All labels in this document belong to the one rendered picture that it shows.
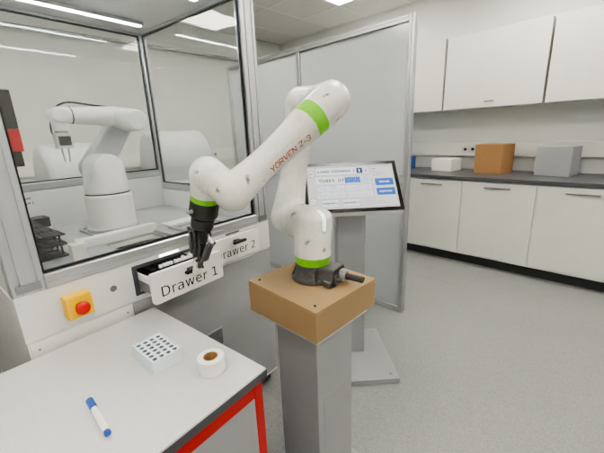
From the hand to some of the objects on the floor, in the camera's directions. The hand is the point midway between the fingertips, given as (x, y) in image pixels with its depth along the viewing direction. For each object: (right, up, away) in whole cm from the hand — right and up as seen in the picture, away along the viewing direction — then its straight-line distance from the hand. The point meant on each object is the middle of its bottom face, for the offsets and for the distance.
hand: (198, 266), depth 117 cm
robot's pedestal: (+44, -87, +24) cm, 101 cm away
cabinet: (-45, -79, +68) cm, 113 cm away
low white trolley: (-12, -100, -14) cm, 102 cm away
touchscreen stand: (+68, -68, +92) cm, 133 cm away
